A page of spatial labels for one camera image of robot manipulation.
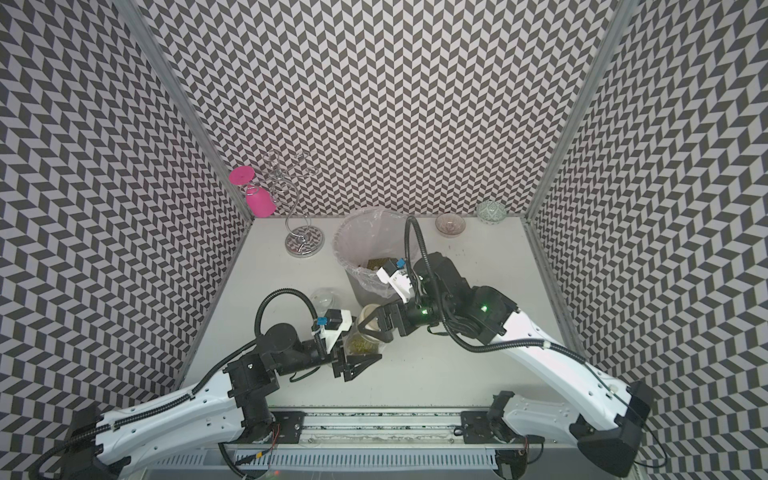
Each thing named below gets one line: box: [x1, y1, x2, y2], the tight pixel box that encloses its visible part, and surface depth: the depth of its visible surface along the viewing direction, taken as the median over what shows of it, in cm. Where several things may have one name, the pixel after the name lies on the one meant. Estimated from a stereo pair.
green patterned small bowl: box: [477, 200, 507, 225], surface depth 118 cm
